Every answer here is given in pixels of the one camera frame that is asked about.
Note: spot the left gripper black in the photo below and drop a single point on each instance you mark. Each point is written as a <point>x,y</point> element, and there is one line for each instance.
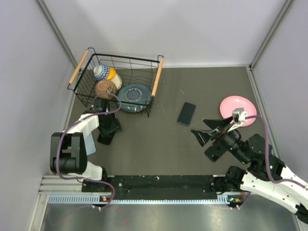
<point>115,125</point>

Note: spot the blue white patterned bowl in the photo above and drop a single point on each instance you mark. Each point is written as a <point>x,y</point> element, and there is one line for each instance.
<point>101,72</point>

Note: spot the beige bowl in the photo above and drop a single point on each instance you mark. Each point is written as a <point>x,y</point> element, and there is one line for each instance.
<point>117,81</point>

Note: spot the pink plate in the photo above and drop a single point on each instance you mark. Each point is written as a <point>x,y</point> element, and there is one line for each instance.
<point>241,105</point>

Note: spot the brown ceramic bowl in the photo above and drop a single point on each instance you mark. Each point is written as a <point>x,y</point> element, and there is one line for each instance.
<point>103,87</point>

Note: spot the dark teal plate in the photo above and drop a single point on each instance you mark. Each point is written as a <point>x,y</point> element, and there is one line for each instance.
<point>134,97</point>

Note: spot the yellow bowl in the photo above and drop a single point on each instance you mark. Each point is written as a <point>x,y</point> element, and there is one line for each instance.
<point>112,73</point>

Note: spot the blue smartphone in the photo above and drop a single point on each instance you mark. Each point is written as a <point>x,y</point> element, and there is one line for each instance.
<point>186,114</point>

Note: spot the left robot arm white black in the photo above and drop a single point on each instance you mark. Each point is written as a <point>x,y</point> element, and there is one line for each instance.
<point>70,148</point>

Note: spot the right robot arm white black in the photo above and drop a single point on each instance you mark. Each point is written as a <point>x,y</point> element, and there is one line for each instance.
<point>266,175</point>

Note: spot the black wire dish basket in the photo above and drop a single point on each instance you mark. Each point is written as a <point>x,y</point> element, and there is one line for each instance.
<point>134,80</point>

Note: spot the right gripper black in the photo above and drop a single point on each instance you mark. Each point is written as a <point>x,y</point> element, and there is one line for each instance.
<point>219,129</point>

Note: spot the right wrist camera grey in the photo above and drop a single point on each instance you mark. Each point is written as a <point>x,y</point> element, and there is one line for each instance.
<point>239,116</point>

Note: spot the grey slotted cable duct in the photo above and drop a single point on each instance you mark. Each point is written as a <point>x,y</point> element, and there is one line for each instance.
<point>102,200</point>

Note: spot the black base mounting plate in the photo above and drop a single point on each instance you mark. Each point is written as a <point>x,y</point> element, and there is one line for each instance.
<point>168,186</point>

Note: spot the black smartphone face down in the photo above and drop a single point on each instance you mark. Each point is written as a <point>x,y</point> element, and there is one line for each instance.
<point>215,151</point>

